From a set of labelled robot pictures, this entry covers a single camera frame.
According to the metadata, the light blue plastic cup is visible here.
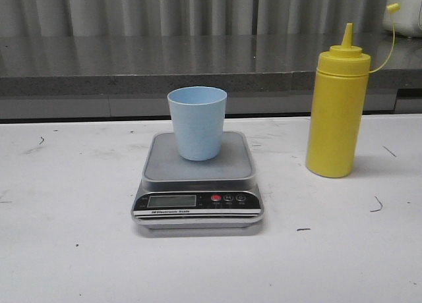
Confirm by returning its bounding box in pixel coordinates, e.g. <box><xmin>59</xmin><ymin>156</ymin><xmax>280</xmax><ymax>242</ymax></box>
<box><xmin>167</xmin><ymin>86</ymin><xmax>227</xmax><ymax>161</ymax></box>

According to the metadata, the yellow squeeze bottle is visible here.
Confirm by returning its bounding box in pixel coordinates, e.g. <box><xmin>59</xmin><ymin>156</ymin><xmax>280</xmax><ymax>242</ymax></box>
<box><xmin>305</xmin><ymin>3</ymin><xmax>400</xmax><ymax>179</ymax></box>

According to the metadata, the silver electronic kitchen scale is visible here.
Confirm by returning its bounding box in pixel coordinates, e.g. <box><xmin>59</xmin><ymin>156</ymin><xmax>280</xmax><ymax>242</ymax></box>
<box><xmin>131</xmin><ymin>131</ymin><xmax>264</xmax><ymax>237</ymax></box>

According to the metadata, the grey stone countertop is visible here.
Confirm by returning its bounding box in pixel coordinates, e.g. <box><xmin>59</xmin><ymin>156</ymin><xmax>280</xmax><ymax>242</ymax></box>
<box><xmin>0</xmin><ymin>32</ymin><xmax>422</xmax><ymax>96</ymax></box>

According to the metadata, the white kitchen appliance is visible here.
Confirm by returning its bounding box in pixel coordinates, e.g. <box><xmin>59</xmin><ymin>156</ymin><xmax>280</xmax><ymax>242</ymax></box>
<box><xmin>387</xmin><ymin>0</ymin><xmax>421</xmax><ymax>38</ymax></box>

